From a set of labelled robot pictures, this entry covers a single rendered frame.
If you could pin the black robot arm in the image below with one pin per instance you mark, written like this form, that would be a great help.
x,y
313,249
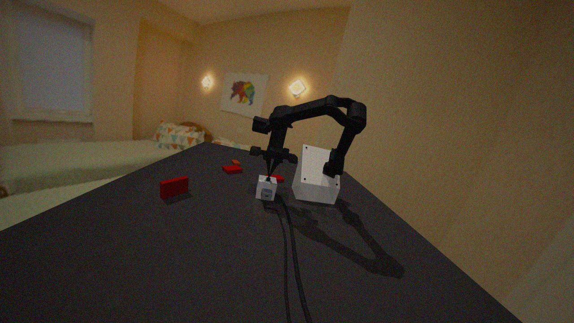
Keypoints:
x,y
283,116

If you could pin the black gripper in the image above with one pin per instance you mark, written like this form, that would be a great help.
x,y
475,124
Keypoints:
x,y
256,151

